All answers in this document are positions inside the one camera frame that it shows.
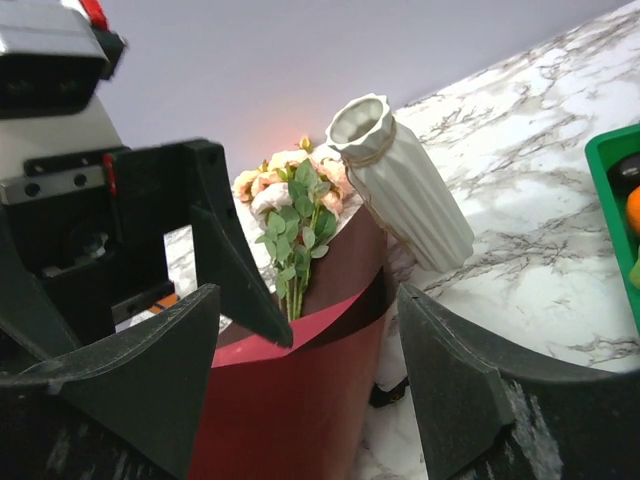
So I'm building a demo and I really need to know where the pale pink flower stem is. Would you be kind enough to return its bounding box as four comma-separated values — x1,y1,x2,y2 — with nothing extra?
250,159,339,322

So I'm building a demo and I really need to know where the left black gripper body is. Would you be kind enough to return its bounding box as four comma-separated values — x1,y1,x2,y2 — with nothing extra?
1,139,235,345

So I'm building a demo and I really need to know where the white ribbed ceramic vase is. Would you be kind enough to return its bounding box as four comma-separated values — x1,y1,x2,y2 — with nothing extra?
326,93,474,273

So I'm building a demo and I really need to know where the orange fruit toy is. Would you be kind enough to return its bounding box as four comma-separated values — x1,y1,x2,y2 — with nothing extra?
625,187,640,236

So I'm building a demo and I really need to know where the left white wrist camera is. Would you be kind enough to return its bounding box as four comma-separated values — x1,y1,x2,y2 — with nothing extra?
1,1,127,177

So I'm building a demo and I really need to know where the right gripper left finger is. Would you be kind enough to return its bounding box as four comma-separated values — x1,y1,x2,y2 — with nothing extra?
1,284,220,479

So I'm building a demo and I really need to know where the green lettuce toy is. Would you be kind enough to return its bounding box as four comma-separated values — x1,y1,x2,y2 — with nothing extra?
628,253,640,290

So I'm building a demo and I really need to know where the black ribbon gold lettering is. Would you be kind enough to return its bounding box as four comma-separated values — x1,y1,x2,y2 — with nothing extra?
369,377,409,409

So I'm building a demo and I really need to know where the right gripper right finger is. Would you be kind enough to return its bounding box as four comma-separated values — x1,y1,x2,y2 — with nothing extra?
397,283,639,480

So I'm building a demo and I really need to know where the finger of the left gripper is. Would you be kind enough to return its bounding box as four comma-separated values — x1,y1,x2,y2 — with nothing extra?
189,205,294,347

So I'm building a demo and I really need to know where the dark purple eggplant toy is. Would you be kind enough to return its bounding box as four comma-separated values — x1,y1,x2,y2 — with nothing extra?
607,153,640,196

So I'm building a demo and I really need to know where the dark red wrapping paper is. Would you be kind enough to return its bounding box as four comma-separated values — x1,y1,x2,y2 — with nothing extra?
189,208,394,479

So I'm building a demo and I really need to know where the green plastic basket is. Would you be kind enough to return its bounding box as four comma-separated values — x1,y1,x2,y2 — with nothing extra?
584,123,639,329

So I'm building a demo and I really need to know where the small peach flower stem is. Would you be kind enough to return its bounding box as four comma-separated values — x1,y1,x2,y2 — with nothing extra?
310,145,354,217

